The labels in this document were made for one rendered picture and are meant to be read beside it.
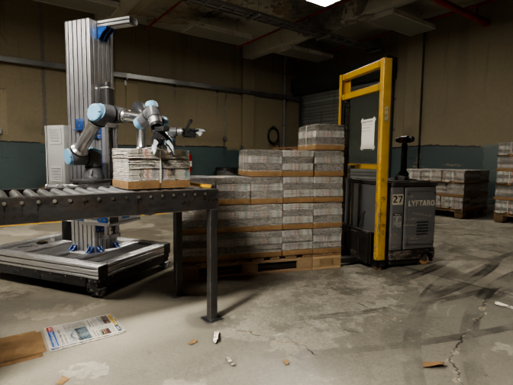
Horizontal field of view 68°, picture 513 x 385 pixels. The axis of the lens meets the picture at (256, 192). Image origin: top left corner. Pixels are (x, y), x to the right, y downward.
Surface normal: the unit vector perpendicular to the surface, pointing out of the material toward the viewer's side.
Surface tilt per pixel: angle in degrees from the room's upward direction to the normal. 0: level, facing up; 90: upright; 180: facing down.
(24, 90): 90
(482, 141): 90
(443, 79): 90
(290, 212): 90
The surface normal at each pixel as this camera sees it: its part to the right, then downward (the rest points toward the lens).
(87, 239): -0.37, 0.07
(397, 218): 0.30, 0.08
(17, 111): 0.58, 0.07
